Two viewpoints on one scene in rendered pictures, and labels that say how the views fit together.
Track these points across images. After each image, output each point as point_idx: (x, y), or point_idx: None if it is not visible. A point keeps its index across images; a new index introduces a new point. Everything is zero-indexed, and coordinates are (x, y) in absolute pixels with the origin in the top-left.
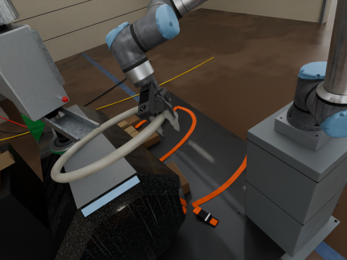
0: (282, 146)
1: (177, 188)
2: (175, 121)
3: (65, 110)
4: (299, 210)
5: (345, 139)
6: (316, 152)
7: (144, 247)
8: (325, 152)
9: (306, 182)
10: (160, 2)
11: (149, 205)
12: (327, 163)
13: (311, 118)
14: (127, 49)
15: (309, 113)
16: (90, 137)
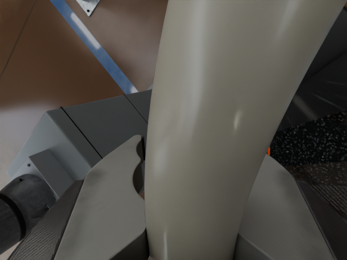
0: (80, 164)
1: (272, 145)
2: (98, 162)
3: None
4: (116, 103)
5: (23, 162)
6: (47, 145)
7: (339, 67)
8: (40, 145)
9: (78, 114)
10: None
11: (332, 103)
12: (38, 127)
13: (15, 190)
14: None
15: (8, 198)
16: None
